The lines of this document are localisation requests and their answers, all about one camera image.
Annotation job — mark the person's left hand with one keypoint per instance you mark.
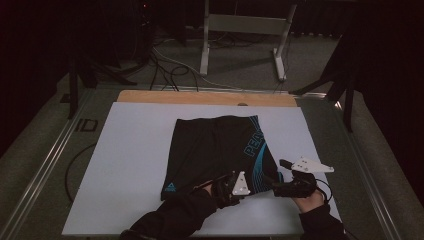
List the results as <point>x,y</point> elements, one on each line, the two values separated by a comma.
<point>209,190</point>

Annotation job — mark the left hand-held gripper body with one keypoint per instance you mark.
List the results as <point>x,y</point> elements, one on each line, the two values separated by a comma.
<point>233,191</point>

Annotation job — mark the person's right hand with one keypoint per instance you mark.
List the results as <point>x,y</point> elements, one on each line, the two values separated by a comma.
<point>310,201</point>

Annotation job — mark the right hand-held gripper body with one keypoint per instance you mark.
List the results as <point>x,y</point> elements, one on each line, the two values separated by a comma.
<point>298,183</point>

